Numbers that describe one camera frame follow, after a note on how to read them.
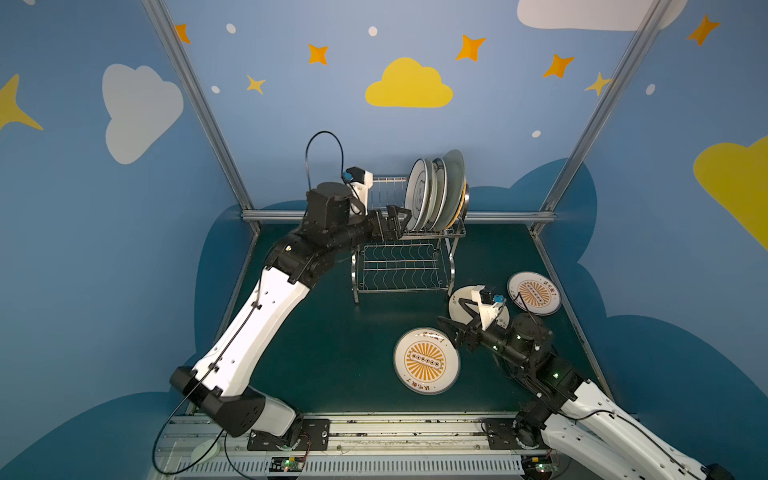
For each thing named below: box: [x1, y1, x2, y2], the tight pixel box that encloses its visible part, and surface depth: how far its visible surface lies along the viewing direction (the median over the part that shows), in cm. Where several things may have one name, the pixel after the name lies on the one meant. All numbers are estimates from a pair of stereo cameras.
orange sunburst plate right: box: [507, 271, 562, 316], surface depth 104 cm
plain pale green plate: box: [434, 149, 466, 231], surface depth 78 cm
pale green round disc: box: [191, 439, 221, 465], surface depth 72 cm
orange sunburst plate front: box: [393, 327, 460, 395], surface depth 87 cm
